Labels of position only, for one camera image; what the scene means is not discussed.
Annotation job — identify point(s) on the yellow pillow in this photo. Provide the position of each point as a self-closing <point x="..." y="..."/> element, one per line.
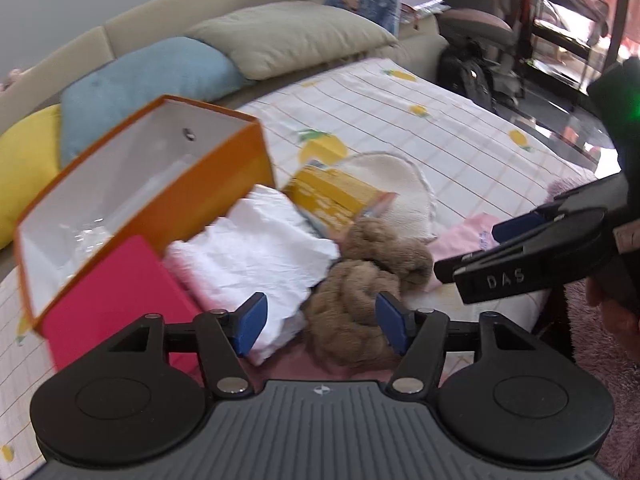
<point x="29" y="162"/>

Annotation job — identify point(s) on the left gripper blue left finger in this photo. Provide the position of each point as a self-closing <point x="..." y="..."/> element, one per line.
<point x="247" y="322"/>

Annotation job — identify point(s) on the lemon print tablecloth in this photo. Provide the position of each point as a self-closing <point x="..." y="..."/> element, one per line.
<point x="475" y="163"/>

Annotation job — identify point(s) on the red lidded candy box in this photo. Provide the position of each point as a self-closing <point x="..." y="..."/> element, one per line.
<point x="129" y="283"/>

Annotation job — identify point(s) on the yellow snack packet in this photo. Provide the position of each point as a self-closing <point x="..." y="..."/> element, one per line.
<point x="333" y="200"/>

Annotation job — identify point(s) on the round cream cloth pad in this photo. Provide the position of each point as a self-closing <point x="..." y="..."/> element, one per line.
<point x="413" y="211"/>

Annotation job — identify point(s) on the white tissue paper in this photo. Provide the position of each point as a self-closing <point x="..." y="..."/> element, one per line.
<point x="262" y="245"/>

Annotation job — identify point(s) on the pink plush on sofa back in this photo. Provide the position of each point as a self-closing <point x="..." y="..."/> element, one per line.
<point x="10" y="79"/>

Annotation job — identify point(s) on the purple fluffy rug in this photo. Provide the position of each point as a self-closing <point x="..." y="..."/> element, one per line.
<point x="574" y="328"/>

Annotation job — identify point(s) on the pink office chair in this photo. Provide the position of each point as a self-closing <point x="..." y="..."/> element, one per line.
<point x="499" y="36"/>

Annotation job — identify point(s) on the beige sofa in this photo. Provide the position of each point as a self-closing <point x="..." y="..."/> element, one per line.
<point x="417" y="50"/>

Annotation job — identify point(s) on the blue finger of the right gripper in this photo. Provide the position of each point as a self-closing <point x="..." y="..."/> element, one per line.
<point x="524" y="224"/>

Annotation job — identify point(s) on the brown fluffy plush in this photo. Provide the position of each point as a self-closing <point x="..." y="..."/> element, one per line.
<point x="340" y="312"/>

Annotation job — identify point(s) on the black metal shelf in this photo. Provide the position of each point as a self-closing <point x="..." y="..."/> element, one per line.
<point x="574" y="41"/>

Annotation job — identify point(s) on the orange cardboard box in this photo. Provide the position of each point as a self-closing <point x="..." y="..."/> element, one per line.
<point x="164" y="173"/>

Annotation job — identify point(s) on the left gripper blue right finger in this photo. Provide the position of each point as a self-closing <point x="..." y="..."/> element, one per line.
<point x="396" y="322"/>

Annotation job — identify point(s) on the blue pillow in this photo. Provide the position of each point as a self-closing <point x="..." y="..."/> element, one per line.
<point x="178" y="66"/>

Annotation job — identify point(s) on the grey beige pillow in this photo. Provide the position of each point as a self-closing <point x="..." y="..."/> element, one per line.
<point x="279" y="38"/>

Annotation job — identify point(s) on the person right hand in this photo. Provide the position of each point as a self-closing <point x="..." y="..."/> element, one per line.
<point x="619" y="322"/>

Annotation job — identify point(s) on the black backpack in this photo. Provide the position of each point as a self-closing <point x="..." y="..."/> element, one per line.
<point x="464" y="71"/>

